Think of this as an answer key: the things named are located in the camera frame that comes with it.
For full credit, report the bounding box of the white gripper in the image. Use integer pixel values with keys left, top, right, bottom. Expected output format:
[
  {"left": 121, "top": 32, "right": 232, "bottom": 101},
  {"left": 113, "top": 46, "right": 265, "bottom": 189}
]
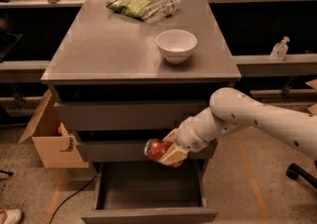
[{"left": 158, "top": 117, "right": 210, "bottom": 166}]

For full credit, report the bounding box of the red coke can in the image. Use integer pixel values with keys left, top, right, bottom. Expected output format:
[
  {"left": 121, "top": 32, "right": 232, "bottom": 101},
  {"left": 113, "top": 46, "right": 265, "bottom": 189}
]
[{"left": 144, "top": 139, "right": 183, "bottom": 168}]

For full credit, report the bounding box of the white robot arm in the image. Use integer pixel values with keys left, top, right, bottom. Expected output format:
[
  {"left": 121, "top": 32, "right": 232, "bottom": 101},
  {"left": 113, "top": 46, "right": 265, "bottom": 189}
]
[{"left": 158, "top": 87, "right": 317, "bottom": 166}]

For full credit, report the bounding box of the grey top drawer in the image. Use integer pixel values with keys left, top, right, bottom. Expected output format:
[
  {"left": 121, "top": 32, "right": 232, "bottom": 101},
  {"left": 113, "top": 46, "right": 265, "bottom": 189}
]
[{"left": 54, "top": 100, "right": 207, "bottom": 131}]

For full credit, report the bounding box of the grey drawer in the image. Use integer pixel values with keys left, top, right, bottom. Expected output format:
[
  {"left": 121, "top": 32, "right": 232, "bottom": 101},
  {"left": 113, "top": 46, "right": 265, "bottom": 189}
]
[
  {"left": 81, "top": 161, "right": 217, "bottom": 224},
  {"left": 75, "top": 138, "right": 219, "bottom": 163},
  {"left": 54, "top": 100, "right": 207, "bottom": 131}
]

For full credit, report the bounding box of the grey middle drawer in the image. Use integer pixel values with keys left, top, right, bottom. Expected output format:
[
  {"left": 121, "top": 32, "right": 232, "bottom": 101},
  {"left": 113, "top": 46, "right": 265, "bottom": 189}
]
[{"left": 75, "top": 138, "right": 219, "bottom": 163}]

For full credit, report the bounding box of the grey bottom drawer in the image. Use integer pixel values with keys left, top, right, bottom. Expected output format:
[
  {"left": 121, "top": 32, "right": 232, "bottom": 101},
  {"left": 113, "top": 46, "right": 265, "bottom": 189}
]
[{"left": 81, "top": 161, "right": 217, "bottom": 224}]

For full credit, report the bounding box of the grey drawer cabinet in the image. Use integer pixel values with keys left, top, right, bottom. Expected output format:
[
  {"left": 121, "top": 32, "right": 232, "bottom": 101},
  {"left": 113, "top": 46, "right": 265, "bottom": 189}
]
[{"left": 40, "top": 0, "right": 243, "bottom": 224}]

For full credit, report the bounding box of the white bowl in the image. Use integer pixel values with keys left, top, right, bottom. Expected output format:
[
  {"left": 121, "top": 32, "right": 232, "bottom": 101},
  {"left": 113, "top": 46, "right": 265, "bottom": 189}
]
[{"left": 156, "top": 30, "right": 198, "bottom": 63}]

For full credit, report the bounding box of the cardboard box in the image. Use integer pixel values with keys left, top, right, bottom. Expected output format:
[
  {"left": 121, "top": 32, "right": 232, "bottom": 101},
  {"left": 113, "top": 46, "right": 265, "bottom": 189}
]
[{"left": 19, "top": 90, "right": 89, "bottom": 168}]

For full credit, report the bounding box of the black office chair base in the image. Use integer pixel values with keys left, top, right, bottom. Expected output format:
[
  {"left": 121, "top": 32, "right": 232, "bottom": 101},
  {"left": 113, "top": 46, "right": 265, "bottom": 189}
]
[{"left": 286, "top": 164, "right": 317, "bottom": 189}]

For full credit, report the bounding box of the clear plastic water bottle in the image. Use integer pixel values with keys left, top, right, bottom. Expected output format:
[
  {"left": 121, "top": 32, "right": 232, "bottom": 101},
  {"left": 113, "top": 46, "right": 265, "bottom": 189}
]
[{"left": 142, "top": 0, "right": 180, "bottom": 24}]

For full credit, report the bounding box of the hand sanitizer pump bottle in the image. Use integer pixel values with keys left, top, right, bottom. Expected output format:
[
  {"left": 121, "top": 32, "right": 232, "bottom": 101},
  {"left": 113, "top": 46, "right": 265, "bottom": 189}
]
[{"left": 270, "top": 37, "right": 289, "bottom": 61}]

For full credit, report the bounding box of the green chip bag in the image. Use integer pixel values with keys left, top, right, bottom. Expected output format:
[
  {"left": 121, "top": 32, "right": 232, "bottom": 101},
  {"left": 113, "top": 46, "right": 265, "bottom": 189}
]
[{"left": 106, "top": 0, "right": 153, "bottom": 19}]

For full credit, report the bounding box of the white sneaker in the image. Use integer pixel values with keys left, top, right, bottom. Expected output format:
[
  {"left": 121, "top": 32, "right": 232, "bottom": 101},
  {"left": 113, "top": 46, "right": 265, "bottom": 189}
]
[{"left": 0, "top": 209, "right": 23, "bottom": 224}]

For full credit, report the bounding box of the black floor cable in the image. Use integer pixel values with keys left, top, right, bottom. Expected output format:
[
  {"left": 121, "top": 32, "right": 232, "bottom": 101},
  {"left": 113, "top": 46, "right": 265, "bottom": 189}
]
[{"left": 49, "top": 174, "right": 97, "bottom": 224}]

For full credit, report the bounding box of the grey shelf rail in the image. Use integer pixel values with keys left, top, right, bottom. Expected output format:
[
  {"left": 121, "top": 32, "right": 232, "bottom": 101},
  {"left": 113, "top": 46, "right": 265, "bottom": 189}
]
[{"left": 0, "top": 60, "right": 50, "bottom": 83}]

